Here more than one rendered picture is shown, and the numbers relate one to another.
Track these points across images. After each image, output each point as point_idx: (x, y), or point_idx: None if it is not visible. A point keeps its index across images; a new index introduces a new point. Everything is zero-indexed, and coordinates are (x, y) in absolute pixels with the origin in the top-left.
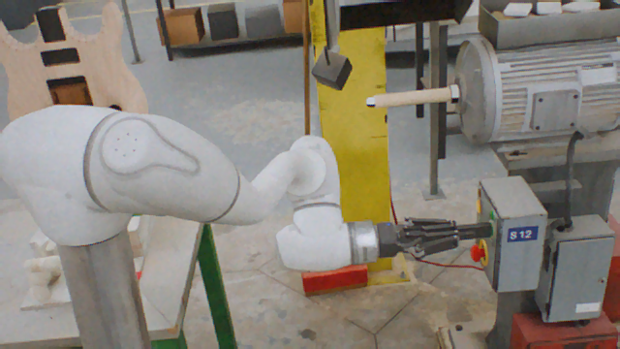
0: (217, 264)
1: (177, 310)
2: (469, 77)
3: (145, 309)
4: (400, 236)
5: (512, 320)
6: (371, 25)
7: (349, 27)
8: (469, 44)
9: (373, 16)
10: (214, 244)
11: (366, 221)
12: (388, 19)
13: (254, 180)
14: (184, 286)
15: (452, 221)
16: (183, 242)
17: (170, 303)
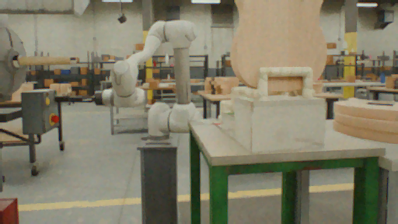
0: (210, 219)
1: (190, 121)
2: (19, 47)
3: (204, 121)
4: (94, 96)
5: (3, 215)
6: (45, 12)
7: (64, 12)
8: (7, 29)
9: (43, 5)
10: (211, 204)
11: (106, 90)
12: (30, 8)
13: (145, 51)
14: (191, 125)
15: (70, 95)
16: (204, 134)
17: (194, 122)
